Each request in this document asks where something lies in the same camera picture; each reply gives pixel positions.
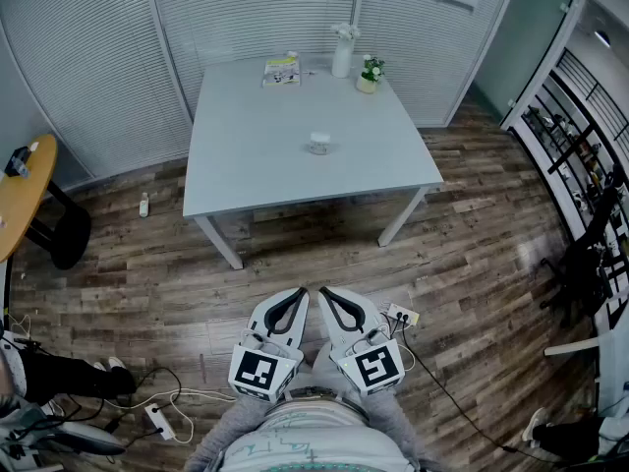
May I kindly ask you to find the white cable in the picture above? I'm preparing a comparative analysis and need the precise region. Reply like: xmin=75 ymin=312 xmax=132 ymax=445
xmin=102 ymin=388 xmax=237 ymax=444

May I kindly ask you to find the black device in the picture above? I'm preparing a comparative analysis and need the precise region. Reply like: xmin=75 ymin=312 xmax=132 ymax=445
xmin=4 ymin=147 xmax=31 ymax=180

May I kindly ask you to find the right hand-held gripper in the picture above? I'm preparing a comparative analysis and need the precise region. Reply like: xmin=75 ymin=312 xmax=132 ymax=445
xmin=317 ymin=286 xmax=407 ymax=398

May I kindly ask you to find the long black cable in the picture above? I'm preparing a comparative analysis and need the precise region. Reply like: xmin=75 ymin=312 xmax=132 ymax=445
xmin=387 ymin=312 xmax=556 ymax=461

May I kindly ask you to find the white shelf with black rack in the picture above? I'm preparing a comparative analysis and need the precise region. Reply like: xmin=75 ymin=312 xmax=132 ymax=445
xmin=499 ymin=46 xmax=629 ymax=245

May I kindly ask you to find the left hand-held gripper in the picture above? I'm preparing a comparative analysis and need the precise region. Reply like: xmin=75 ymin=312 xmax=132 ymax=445
xmin=228 ymin=286 xmax=310 ymax=405

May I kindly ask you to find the white ribbed vase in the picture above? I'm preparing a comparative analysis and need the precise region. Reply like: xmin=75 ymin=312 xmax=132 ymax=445
xmin=331 ymin=39 xmax=354 ymax=79

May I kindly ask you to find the person's right forearm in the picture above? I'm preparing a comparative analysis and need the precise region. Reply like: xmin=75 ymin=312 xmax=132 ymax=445
xmin=361 ymin=388 xmax=429 ymax=472

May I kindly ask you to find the person's left forearm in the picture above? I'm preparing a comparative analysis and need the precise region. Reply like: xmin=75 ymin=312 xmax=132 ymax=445
xmin=186 ymin=395 xmax=269 ymax=472

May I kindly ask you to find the round yellow wooden table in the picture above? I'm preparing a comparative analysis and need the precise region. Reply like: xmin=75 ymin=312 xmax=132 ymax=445
xmin=0 ymin=134 xmax=59 ymax=264

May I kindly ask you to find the grey office chair base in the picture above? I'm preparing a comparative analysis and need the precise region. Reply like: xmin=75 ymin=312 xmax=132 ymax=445
xmin=0 ymin=400 xmax=127 ymax=472

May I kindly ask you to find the white table leg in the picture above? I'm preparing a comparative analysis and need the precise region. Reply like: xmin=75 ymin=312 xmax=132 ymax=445
xmin=194 ymin=215 xmax=245 ymax=270
xmin=376 ymin=186 xmax=429 ymax=248

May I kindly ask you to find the green-edged magazine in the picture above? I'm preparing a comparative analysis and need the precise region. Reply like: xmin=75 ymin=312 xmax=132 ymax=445
xmin=261 ymin=58 xmax=302 ymax=89

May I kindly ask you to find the green plant with white flowers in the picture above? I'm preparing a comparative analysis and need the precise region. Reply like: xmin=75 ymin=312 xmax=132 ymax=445
xmin=361 ymin=54 xmax=386 ymax=84

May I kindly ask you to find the person's white printed shirt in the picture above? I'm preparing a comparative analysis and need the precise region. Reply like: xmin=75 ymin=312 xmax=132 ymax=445
xmin=220 ymin=398 xmax=419 ymax=472

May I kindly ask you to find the person's belt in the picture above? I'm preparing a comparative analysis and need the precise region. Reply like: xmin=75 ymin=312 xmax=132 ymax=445
xmin=287 ymin=384 xmax=370 ymax=415

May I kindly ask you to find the thin black cable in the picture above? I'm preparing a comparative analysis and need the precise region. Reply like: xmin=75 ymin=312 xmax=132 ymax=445
xmin=105 ymin=366 xmax=183 ymax=449

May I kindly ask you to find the white power strip with plugs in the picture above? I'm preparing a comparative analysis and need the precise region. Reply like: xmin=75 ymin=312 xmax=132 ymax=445
xmin=380 ymin=302 xmax=421 ymax=327

